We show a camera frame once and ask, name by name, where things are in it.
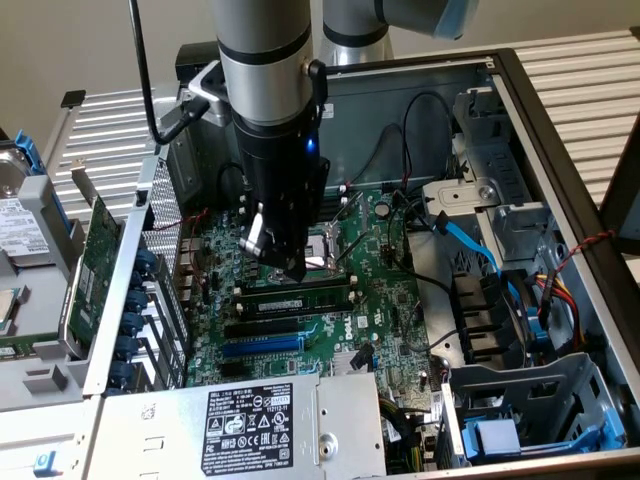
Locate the blue disk bracket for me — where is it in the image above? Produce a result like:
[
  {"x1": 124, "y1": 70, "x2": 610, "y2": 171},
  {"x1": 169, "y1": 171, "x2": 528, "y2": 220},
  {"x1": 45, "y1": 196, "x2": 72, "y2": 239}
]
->
[{"x1": 13, "y1": 128, "x2": 86, "y2": 251}]

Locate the blue plastic disk caddy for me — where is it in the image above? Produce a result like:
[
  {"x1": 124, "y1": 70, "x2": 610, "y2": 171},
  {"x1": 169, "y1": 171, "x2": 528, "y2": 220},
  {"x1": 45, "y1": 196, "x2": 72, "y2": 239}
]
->
[{"x1": 462, "y1": 407, "x2": 626, "y2": 464}]

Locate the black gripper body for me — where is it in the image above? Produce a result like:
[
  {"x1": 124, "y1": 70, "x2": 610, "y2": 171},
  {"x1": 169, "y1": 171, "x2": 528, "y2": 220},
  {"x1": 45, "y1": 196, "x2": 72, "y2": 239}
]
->
[{"x1": 232, "y1": 102, "x2": 332, "y2": 226}]

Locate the black box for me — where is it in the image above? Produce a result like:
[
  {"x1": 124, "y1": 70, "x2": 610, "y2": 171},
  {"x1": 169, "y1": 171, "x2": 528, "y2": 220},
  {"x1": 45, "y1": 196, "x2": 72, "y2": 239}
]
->
[{"x1": 174, "y1": 42, "x2": 221, "y2": 84}]

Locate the yellow red power wire bundle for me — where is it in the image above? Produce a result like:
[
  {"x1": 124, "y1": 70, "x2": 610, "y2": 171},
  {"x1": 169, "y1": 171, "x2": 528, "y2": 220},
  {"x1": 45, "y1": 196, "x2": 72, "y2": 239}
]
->
[{"x1": 532, "y1": 272, "x2": 586, "y2": 351}]

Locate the silver power supply unit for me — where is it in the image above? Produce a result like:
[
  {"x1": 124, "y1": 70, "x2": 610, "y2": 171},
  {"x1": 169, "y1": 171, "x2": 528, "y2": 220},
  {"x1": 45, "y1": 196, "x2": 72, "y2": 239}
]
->
[{"x1": 99, "y1": 372, "x2": 389, "y2": 480}]

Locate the black power supply label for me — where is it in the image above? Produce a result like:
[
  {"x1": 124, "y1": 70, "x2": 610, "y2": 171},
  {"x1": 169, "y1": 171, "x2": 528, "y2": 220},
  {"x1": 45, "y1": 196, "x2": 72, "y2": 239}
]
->
[{"x1": 201, "y1": 382, "x2": 295, "y2": 476}]

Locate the red black twisted wire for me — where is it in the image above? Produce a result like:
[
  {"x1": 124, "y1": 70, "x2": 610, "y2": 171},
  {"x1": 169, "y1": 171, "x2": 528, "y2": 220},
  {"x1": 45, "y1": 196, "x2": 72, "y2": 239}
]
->
[{"x1": 552, "y1": 229, "x2": 619, "y2": 274}]

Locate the silver CPU chip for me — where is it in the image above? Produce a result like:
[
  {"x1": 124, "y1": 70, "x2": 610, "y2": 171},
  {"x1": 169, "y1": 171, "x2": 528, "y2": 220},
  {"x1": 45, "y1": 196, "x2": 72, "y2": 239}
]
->
[{"x1": 0, "y1": 287, "x2": 30, "y2": 337}]

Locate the grey metal disk bay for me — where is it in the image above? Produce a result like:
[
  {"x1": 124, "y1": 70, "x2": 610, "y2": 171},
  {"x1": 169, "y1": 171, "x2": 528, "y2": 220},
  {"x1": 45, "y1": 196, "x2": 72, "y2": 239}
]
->
[{"x1": 439, "y1": 352, "x2": 629, "y2": 469}]

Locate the small silver heatsink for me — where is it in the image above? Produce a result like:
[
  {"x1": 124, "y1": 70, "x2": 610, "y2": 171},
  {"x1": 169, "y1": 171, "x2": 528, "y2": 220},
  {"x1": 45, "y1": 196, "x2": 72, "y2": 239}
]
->
[{"x1": 329, "y1": 349, "x2": 374, "y2": 375}]

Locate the long black expansion slot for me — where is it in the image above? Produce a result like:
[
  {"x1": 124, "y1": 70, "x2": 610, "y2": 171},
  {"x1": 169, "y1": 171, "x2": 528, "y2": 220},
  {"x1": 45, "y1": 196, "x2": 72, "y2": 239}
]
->
[{"x1": 223, "y1": 317, "x2": 301, "y2": 340}]

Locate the silver metal drive bay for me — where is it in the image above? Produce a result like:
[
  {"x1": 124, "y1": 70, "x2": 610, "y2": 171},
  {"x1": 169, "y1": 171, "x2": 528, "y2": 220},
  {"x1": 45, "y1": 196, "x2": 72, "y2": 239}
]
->
[{"x1": 422, "y1": 87, "x2": 569, "y2": 274}]

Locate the blue SATA wire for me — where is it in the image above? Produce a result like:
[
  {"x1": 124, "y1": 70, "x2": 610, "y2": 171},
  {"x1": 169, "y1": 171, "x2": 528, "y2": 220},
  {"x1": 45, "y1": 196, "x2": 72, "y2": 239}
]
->
[{"x1": 432, "y1": 209, "x2": 539, "y2": 321}]

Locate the thin metal locking lever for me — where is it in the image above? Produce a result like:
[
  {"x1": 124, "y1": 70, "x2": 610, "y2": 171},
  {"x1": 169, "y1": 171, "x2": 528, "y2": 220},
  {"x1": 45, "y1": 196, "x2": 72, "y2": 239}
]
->
[{"x1": 335, "y1": 232, "x2": 375, "y2": 264}]

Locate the thin red wire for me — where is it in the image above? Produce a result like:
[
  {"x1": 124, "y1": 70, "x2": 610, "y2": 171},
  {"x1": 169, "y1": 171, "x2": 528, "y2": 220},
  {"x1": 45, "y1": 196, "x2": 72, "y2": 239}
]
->
[{"x1": 152, "y1": 208, "x2": 210, "y2": 234}]

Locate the blue expansion slot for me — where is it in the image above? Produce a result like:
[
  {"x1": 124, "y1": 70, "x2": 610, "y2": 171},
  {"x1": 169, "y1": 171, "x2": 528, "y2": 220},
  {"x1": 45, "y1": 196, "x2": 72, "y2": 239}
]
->
[{"x1": 222, "y1": 334, "x2": 306, "y2": 359}]

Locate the silver socket cover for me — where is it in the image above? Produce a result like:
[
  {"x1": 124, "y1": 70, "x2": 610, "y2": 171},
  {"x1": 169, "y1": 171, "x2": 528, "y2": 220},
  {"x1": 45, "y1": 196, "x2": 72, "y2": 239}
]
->
[{"x1": 333, "y1": 192, "x2": 372, "y2": 236}]

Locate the dark panel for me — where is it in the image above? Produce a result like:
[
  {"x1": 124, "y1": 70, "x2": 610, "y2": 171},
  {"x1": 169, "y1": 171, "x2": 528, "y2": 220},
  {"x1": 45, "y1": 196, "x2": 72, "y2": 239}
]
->
[{"x1": 598, "y1": 113, "x2": 640, "y2": 256}]

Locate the green graphics card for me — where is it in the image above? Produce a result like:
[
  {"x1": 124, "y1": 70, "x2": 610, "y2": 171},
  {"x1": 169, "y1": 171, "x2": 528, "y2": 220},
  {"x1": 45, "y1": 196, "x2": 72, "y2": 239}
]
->
[{"x1": 58, "y1": 157, "x2": 126, "y2": 359}]

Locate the black board connector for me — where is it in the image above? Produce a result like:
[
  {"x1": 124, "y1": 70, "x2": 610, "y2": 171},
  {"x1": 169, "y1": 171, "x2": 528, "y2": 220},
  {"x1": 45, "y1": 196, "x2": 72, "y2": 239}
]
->
[{"x1": 349, "y1": 342, "x2": 377, "y2": 372}]

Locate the green RAM stick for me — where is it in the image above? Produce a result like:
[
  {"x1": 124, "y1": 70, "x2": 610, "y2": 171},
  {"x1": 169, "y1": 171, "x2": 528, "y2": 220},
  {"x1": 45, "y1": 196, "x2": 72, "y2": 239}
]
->
[
  {"x1": 233, "y1": 287, "x2": 352, "y2": 320},
  {"x1": 0, "y1": 335, "x2": 66, "y2": 357}
]

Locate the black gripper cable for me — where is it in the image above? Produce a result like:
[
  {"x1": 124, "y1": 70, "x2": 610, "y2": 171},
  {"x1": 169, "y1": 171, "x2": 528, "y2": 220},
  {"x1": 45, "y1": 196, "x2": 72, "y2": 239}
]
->
[{"x1": 307, "y1": 58, "x2": 330, "y2": 132}]

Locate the green Dell motherboard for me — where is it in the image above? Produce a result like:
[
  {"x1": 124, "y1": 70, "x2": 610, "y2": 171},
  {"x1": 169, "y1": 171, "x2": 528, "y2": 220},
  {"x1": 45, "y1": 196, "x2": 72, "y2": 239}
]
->
[{"x1": 184, "y1": 187, "x2": 446, "y2": 401}]

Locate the black camera cable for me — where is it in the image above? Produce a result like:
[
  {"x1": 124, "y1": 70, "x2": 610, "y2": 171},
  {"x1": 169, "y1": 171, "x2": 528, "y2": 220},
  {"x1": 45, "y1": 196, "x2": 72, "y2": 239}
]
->
[{"x1": 128, "y1": 0, "x2": 211, "y2": 147}]

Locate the open grey PC case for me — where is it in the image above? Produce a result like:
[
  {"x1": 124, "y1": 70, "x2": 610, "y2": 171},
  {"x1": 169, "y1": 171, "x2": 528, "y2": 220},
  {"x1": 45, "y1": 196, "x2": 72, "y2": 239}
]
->
[{"x1": 82, "y1": 47, "x2": 640, "y2": 480}]

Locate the silver hard disk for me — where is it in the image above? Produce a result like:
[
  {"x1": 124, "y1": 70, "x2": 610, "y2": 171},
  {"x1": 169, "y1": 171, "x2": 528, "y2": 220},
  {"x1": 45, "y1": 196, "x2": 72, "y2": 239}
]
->
[{"x1": 0, "y1": 147, "x2": 57, "y2": 266}]

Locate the silver CPU socket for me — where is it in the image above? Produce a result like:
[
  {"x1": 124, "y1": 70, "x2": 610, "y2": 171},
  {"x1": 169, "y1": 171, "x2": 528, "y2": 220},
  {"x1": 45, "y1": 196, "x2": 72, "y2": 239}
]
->
[{"x1": 299, "y1": 222, "x2": 351, "y2": 285}]

